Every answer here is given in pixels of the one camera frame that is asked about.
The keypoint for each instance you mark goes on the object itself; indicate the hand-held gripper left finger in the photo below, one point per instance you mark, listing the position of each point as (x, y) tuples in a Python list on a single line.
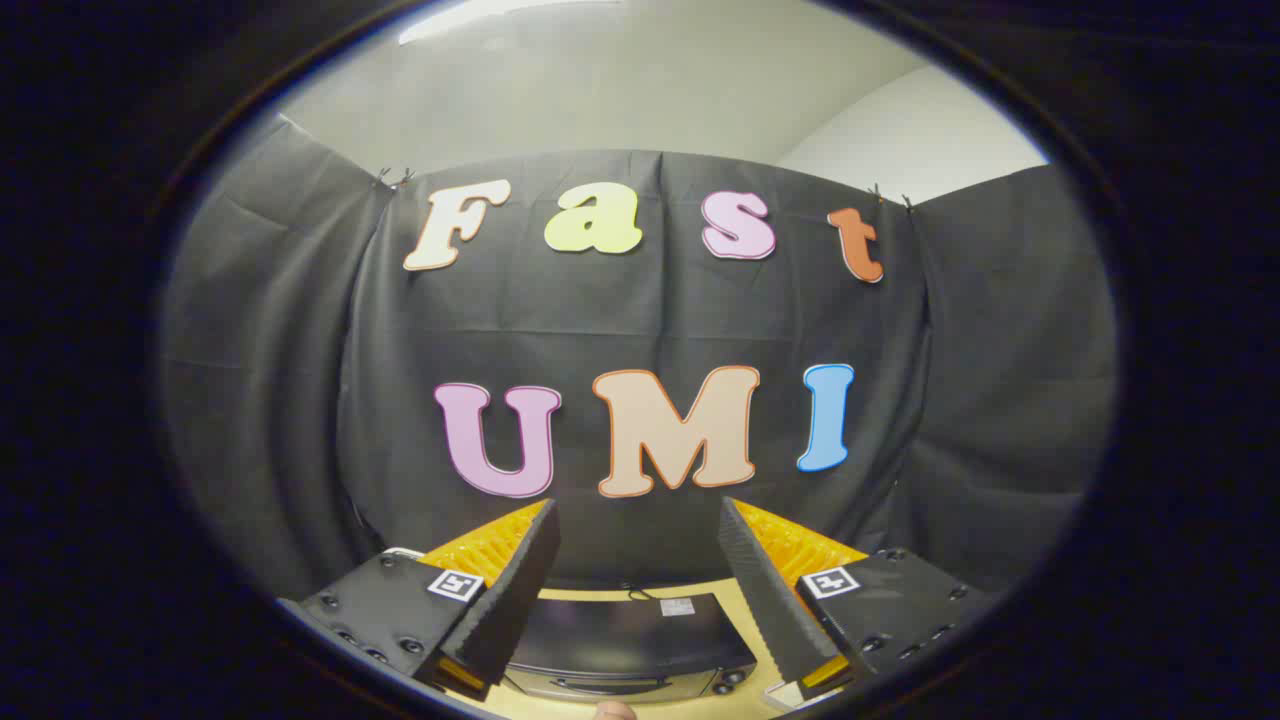
[(515, 600)]

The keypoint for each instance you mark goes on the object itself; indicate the black toaster oven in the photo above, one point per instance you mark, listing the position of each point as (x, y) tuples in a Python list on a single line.
[(625, 635)]

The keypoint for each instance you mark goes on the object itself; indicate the black backdrop cloth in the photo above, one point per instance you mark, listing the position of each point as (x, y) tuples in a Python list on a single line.
[(650, 320)]

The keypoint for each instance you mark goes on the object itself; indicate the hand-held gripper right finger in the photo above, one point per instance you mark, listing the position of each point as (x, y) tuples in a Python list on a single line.
[(765, 600)]

